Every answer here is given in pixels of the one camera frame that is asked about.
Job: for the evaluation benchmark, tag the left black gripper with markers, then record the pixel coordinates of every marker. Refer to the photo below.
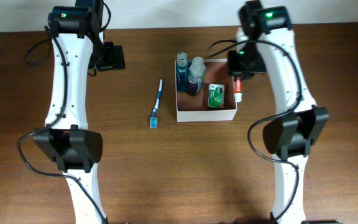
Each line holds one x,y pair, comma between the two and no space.
115,57

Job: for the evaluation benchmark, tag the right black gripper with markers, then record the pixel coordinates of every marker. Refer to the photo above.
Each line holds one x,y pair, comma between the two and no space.
238,71

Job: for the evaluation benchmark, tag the red green toothpaste tube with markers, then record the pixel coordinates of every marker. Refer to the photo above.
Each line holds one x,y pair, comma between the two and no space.
238,90

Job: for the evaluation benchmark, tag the green soap box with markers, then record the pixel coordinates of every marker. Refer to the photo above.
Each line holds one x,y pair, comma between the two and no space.
216,96

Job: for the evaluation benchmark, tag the clear purple liquid bottle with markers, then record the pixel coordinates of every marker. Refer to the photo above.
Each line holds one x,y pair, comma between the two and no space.
197,71

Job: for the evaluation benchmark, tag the white cardboard box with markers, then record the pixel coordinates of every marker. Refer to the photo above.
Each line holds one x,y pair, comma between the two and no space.
195,108

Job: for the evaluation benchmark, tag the teal mouthwash bottle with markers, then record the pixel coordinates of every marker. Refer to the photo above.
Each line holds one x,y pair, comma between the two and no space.
182,70

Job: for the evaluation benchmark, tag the blue white toothbrush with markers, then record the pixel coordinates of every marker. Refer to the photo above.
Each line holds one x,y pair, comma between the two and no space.
153,119

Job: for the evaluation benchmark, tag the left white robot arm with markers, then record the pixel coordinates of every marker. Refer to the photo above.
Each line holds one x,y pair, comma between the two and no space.
76,39

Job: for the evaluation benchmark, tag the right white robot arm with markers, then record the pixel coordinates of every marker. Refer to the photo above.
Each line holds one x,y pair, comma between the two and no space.
265,43

